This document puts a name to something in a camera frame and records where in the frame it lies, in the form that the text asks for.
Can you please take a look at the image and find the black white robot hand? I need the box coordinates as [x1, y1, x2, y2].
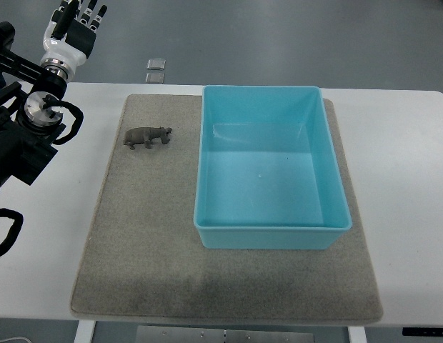
[41, 1, 107, 71]

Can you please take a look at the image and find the brown toy hippo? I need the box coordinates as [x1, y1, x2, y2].
[123, 126, 172, 150]

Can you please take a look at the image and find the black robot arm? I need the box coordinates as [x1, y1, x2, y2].
[0, 21, 84, 188]

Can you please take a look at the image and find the blue plastic box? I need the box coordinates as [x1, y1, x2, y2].
[194, 86, 352, 249]

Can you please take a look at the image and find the upper floor socket plate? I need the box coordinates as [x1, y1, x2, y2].
[146, 59, 166, 70]

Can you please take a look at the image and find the floor socket plate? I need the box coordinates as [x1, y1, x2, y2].
[146, 59, 166, 70]
[145, 72, 165, 84]

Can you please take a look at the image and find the lower floor socket plate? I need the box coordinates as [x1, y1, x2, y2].
[145, 72, 165, 84]

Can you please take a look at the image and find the grey felt mat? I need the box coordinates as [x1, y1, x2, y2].
[69, 94, 383, 326]

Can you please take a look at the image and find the metal table crossbar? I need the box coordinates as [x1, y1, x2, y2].
[135, 326, 315, 343]

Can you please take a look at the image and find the black table control panel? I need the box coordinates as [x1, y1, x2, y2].
[402, 327, 443, 337]

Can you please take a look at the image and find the black cable loop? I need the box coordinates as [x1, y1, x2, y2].
[0, 208, 24, 260]

